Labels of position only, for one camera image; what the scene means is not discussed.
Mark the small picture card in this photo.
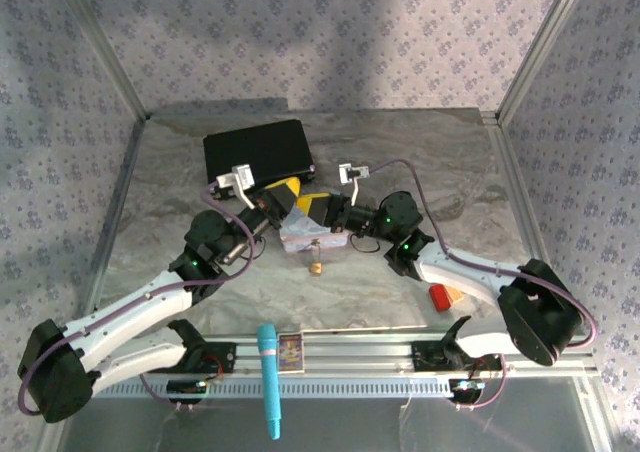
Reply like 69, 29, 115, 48
277, 332, 305, 374

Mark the black rectangular case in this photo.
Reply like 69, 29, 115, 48
202, 118, 317, 187

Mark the aluminium table side rail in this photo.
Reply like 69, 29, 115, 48
480, 111, 557, 274
81, 114, 152, 319

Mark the aluminium front rail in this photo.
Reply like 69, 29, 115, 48
199, 333, 507, 376

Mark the grey slotted cable duct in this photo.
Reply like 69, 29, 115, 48
94, 378, 482, 401

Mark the turquoise toy microphone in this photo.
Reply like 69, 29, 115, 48
255, 322, 283, 442

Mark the red block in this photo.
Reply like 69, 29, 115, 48
428, 283, 454, 314

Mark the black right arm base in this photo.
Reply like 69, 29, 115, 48
411, 314, 474, 374

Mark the aluminium frame post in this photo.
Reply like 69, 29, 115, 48
496, 0, 587, 126
55, 0, 152, 121

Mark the blue cartoon lockbox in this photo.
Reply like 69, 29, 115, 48
278, 205, 350, 252

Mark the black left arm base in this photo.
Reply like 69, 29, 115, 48
167, 318, 237, 374

